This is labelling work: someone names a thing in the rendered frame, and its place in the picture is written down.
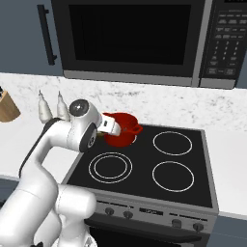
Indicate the black oven knob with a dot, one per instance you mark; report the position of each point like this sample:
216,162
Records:
109,211
198,227
128,214
176,223

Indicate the white shaker bottle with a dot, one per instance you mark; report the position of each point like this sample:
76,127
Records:
63,109
44,109

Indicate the grey cupboard door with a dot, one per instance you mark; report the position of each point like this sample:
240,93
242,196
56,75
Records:
25,35

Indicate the black glass hob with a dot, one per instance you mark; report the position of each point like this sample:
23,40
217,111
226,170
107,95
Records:
144,160

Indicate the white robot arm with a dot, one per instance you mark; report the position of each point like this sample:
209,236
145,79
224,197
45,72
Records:
38,193

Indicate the grey base cupboard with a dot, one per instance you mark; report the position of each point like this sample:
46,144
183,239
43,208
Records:
9,189
229,233

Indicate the wooden knife block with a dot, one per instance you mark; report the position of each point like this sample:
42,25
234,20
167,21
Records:
7,107

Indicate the steel oven control panel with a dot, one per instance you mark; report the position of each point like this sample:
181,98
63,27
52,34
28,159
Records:
154,214

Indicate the black oven door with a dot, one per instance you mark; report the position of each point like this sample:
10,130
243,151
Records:
141,239

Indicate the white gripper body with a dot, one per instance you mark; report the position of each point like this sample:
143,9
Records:
113,126

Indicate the red pot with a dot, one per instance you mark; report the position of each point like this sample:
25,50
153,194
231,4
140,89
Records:
123,128

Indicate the black and steel microwave oven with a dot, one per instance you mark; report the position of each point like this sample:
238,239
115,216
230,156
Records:
141,38

